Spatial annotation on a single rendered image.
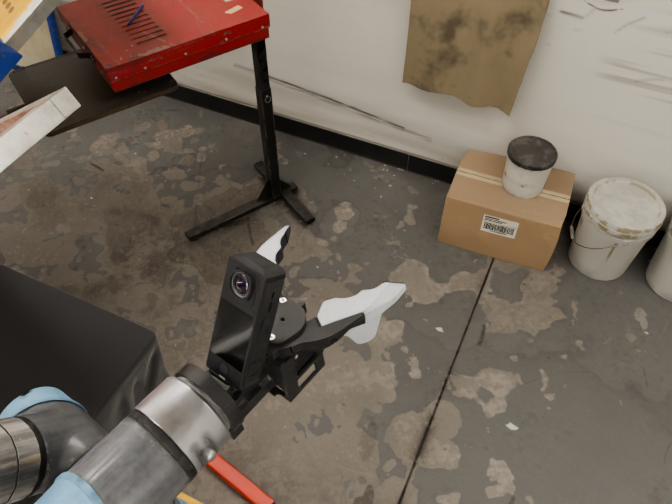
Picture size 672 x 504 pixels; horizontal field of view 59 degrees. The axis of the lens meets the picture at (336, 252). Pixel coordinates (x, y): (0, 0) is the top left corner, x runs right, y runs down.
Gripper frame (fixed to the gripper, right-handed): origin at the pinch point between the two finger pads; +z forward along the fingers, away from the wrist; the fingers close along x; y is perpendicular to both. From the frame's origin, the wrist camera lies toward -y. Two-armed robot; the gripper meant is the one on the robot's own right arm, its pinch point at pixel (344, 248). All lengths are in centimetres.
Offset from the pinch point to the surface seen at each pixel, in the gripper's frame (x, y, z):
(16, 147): -60, 6, -6
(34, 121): -61, 4, -1
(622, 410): 24, 172, 115
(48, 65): -177, 49, 50
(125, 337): -69, 64, -4
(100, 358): -69, 64, -11
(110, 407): -60, 68, -17
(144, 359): -63, 67, -4
